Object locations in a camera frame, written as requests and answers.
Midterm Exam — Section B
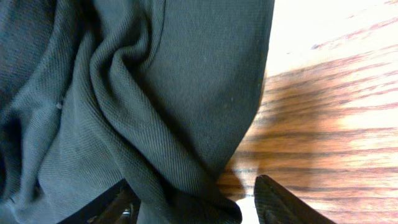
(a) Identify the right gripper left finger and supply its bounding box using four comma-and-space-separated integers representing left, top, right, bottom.
60, 180, 141, 224

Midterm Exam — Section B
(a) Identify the black t-shirt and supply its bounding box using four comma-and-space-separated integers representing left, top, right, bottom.
1, 0, 274, 223

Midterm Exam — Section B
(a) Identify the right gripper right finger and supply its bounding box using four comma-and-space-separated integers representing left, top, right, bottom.
254, 175, 335, 224

